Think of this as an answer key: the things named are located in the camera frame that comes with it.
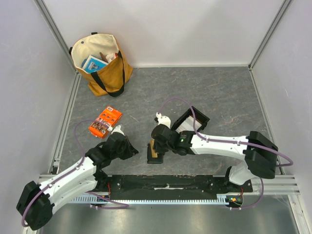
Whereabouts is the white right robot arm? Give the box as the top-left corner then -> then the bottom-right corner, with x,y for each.
151,124 -> 278,192

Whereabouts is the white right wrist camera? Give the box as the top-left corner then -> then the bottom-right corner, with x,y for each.
154,113 -> 171,128

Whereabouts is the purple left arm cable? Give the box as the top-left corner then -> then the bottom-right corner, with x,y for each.
21,119 -> 130,228

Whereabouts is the tan credit card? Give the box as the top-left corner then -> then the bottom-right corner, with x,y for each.
150,139 -> 158,158

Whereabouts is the grey slotted cable duct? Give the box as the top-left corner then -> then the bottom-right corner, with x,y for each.
69,194 -> 229,205

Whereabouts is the blue book in bag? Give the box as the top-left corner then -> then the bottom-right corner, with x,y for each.
82,55 -> 108,73

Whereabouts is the black plastic card tray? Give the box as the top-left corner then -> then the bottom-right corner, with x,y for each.
171,106 -> 210,133

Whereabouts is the mustard tote bag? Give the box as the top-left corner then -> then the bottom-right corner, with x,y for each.
69,32 -> 133,97

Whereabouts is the orange printed box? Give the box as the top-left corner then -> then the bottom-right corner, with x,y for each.
88,106 -> 122,138

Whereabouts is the black leather card holder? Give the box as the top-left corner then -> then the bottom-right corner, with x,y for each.
147,142 -> 163,164

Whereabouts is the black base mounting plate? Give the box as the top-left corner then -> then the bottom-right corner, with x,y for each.
94,175 -> 253,194

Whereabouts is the white credit card stack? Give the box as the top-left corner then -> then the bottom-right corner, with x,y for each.
176,116 -> 202,133

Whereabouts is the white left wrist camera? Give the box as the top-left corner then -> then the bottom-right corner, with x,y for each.
108,125 -> 125,136

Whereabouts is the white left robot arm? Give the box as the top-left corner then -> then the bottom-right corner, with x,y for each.
17,132 -> 138,231

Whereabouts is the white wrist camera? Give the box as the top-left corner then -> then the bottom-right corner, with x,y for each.
108,125 -> 125,136
154,113 -> 171,128

